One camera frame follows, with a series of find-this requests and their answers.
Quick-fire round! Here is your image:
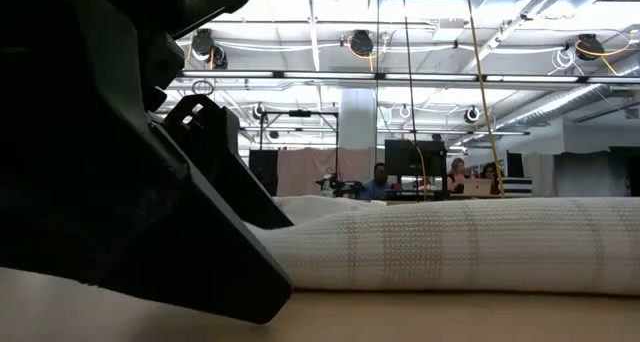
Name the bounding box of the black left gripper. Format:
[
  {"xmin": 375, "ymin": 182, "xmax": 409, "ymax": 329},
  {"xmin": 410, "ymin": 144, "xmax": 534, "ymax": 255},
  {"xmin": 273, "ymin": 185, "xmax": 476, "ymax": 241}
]
[{"xmin": 0, "ymin": 0, "xmax": 254, "ymax": 114}]

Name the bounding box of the white beige plaid towel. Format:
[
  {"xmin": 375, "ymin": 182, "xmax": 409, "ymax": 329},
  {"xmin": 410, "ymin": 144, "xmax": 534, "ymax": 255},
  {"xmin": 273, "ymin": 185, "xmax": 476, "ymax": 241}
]
[{"xmin": 244, "ymin": 194, "xmax": 640, "ymax": 297}]

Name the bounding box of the black panel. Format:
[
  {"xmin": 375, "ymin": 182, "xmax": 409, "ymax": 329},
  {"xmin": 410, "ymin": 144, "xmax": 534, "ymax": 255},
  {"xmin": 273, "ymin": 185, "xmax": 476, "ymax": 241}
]
[{"xmin": 248, "ymin": 149, "xmax": 280, "ymax": 197}]

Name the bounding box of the pink hung cloth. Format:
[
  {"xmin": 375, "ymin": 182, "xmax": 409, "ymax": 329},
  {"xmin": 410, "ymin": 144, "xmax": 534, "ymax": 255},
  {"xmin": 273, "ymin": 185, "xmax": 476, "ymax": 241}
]
[{"xmin": 276, "ymin": 146, "xmax": 375, "ymax": 198}]

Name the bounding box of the long ceiling light strip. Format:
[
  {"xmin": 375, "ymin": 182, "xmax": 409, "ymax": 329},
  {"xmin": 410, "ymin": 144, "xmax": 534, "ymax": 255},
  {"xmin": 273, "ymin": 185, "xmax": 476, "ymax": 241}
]
[{"xmin": 179, "ymin": 69, "xmax": 640, "ymax": 86}]

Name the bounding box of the person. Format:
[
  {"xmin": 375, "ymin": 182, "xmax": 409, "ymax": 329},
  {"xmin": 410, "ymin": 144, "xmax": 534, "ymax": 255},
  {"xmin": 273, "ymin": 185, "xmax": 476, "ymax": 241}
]
[
  {"xmin": 448, "ymin": 156, "xmax": 472, "ymax": 193},
  {"xmin": 479, "ymin": 161, "xmax": 505, "ymax": 196},
  {"xmin": 362, "ymin": 161, "xmax": 397, "ymax": 201}
]

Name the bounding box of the black monitor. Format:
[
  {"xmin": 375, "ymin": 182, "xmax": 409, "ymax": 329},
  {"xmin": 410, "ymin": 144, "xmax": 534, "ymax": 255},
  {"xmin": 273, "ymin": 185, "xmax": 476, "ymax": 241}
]
[{"xmin": 383, "ymin": 139, "xmax": 449, "ymax": 202}]

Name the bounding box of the open silver laptop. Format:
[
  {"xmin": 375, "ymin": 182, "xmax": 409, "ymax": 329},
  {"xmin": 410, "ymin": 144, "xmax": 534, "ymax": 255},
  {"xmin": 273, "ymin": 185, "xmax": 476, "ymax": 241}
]
[{"xmin": 462, "ymin": 177, "xmax": 494, "ymax": 197}]

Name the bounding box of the black board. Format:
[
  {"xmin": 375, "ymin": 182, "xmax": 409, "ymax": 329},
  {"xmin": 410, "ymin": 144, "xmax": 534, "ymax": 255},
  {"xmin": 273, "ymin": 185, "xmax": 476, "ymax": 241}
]
[{"xmin": 506, "ymin": 150, "xmax": 525, "ymax": 179}]

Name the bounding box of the blue white striped box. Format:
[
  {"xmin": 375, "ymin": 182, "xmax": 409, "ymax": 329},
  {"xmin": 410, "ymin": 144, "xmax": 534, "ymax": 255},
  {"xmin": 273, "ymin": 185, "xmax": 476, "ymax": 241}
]
[{"xmin": 501, "ymin": 176, "xmax": 534, "ymax": 197}]

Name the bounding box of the narrow white curtain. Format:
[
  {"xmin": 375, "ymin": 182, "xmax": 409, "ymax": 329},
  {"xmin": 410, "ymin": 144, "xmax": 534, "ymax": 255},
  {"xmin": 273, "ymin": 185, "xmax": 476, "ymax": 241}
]
[{"xmin": 522, "ymin": 151, "xmax": 555, "ymax": 198}]

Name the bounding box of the wide white hung cloth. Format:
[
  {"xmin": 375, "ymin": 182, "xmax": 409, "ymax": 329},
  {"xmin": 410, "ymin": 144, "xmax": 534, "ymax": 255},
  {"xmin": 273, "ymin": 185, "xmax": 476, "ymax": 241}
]
[{"xmin": 552, "ymin": 150, "xmax": 632, "ymax": 198}]

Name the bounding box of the black metal stand frame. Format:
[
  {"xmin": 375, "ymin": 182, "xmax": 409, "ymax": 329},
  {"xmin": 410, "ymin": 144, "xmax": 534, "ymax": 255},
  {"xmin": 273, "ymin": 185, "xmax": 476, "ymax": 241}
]
[{"xmin": 258, "ymin": 108, "xmax": 341, "ymax": 183}]

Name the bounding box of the thin black hanging cable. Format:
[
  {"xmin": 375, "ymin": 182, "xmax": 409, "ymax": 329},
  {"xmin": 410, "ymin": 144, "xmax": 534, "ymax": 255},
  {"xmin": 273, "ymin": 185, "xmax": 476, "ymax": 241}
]
[{"xmin": 373, "ymin": 0, "xmax": 381, "ymax": 148}]

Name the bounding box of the long yellow hanging cable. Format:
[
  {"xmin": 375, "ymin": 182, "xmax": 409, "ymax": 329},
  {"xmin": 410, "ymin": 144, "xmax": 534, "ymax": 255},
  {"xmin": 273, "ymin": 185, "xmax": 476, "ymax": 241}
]
[{"xmin": 465, "ymin": 0, "xmax": 506, "ymax": 198}]

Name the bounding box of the silver ventilation duct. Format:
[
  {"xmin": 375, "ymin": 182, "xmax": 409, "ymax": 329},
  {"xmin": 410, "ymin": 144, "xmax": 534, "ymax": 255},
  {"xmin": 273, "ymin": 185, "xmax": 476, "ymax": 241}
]
[{"xmin": 492, "ymin": 84, "xmax": 619, "ymax": 131}]

